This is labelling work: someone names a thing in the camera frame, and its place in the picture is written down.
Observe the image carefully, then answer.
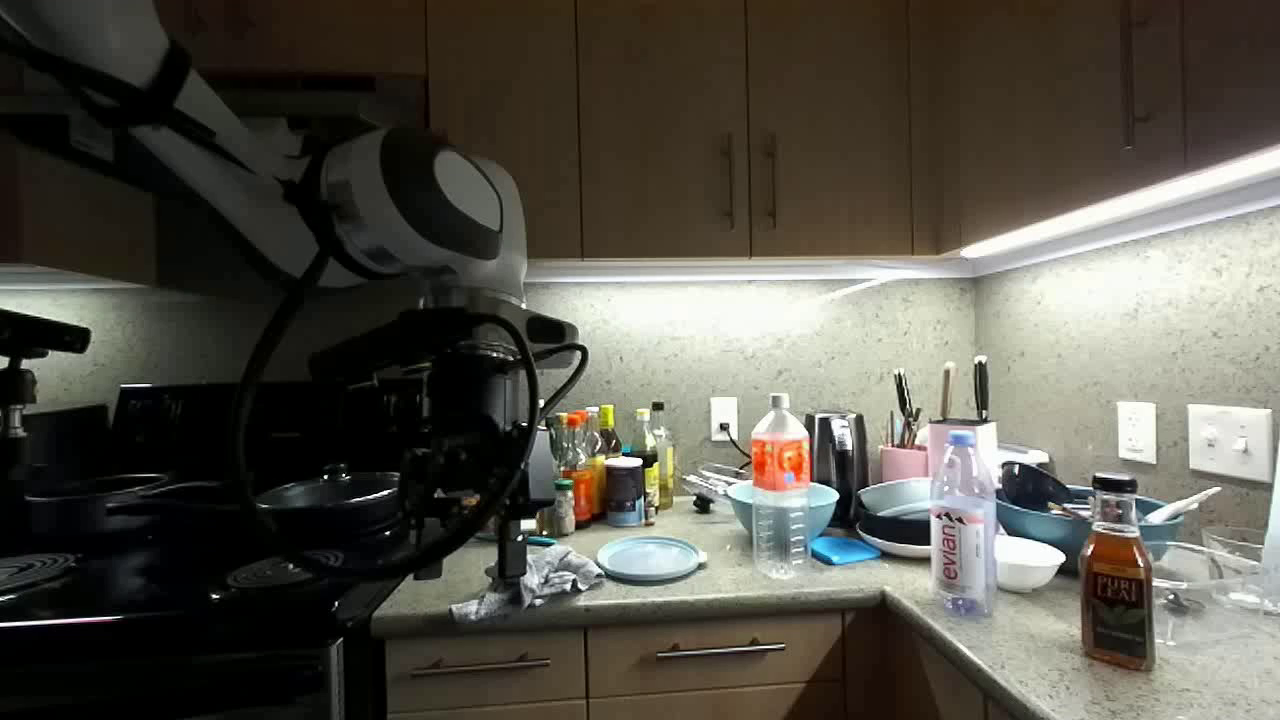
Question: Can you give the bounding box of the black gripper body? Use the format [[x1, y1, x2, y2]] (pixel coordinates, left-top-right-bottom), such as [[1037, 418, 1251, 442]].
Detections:
[[394, 385, 548, 540]]

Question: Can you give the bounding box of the grey fluffy towel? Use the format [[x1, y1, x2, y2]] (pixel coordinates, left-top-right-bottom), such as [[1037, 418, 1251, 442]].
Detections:
[[449, 540, 607, 629]]

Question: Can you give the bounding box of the small jar with green lid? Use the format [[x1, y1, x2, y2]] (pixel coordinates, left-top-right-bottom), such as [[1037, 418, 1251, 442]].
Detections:
[[548, 478, 579, 540]]

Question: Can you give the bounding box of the dark jar with white lid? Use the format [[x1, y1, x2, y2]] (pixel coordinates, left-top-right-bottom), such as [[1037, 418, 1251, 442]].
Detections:
[[598, 451, 655, 532]]

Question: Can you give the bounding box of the black pot with lid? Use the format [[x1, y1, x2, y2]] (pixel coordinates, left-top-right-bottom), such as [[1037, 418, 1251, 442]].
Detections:
[[252, 459, 410, 544]]

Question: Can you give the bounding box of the wooden drawer front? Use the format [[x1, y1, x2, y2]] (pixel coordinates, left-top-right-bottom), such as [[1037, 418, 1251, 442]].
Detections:
[[385, 629, 586, 720], [583, 613, 846, 700]]

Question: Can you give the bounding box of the light blue plate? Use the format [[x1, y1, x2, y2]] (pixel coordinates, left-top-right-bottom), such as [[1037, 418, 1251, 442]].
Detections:
[[590, 532, 712, 590]]

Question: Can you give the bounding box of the clear measuring cup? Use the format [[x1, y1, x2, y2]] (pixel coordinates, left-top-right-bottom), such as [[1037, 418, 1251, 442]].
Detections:
[[747, 480, 813, 585]]

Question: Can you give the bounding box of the orange-capped soap bottle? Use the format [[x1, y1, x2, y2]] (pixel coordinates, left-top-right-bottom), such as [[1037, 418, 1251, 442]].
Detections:
[[747, 388, 813, 497]]

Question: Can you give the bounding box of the light blue mixing bowl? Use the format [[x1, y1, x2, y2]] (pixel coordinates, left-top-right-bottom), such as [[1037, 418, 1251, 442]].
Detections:
[[725, 478, 842, 544]]

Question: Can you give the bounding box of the blue sponge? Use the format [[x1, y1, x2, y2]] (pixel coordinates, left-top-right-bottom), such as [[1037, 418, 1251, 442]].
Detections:
[[802, 530, 884, 573]]

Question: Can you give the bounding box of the under-cabinet light strip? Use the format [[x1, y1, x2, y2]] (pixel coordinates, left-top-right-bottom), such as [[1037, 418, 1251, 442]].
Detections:
[[525, 252, 975, 290], [954, 139, 1280, 265]]

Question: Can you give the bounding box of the wooden cabinet door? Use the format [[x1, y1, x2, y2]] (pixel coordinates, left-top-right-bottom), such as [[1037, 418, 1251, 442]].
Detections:
[[1178, 0, 1280, 171], [427, 0, 583, 259], [933, 0, 1182, 252], [579, 0, 750, 259], [747, 0, 919, 259]]

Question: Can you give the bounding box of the steel kettle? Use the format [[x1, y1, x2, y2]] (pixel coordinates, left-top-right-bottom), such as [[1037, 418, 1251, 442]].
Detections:
[[802, 408, 876, 530]]

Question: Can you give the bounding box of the black stove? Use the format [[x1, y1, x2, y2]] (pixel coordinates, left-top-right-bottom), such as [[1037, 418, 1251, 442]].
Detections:
[[0, 376, 403, 720]]

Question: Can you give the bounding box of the black frying pan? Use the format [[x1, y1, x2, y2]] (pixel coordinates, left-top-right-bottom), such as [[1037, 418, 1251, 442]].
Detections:
[[17, 470, 181, 540]]

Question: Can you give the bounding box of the grey pan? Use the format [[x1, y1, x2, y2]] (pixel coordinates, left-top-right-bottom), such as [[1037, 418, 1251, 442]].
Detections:
[[852, 478, 935, 549]]

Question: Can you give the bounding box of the pink utensil cup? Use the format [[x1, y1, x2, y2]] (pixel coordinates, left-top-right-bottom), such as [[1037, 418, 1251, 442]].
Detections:
[[876, 442, 933, 487]]

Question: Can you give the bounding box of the clear water bottle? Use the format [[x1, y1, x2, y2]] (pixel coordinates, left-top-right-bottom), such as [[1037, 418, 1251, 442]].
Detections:
[[926, 429, 1000, 626]]

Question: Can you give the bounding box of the white knife block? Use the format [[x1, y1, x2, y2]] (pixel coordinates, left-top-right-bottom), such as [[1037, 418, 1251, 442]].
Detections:
[[919, 418, 1004, 502]]

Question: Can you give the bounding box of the small white bowl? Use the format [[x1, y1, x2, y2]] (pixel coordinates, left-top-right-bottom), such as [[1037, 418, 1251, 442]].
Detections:
[[993, 532, 1073, 595]]

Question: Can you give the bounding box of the large blue bowl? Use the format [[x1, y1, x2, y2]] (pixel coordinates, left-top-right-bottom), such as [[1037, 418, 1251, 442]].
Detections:
[[993, 480, 1186, 564]]

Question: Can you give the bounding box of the brown sauce bottle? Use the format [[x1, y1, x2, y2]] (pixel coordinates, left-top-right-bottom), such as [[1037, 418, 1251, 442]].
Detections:
[[1075, 470, 1159, 677]]

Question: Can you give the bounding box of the white spoon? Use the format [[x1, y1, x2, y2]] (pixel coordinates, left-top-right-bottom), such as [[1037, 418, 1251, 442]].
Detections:
[[1139, 486, 1227, 530]]

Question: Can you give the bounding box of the clear glass bowl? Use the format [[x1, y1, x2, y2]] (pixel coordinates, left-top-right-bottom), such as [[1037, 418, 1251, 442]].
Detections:
[[1146, 532, 1272, 621]]

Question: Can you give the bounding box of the white wall outlet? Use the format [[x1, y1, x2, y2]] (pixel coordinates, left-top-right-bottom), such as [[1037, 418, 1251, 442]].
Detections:
[[704, 391, 743, 450]]

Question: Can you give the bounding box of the black camera on mount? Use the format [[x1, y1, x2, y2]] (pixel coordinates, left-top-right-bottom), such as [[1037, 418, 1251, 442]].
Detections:
[[0, 304, 97, 457]]

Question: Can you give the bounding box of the single white light switch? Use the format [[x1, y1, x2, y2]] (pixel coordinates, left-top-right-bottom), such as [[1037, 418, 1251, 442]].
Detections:
[[1110, 398, 1165, 470]]

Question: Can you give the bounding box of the double white light switch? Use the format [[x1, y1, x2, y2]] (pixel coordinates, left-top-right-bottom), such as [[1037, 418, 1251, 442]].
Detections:
[[1182, 402, 1274, 487]]

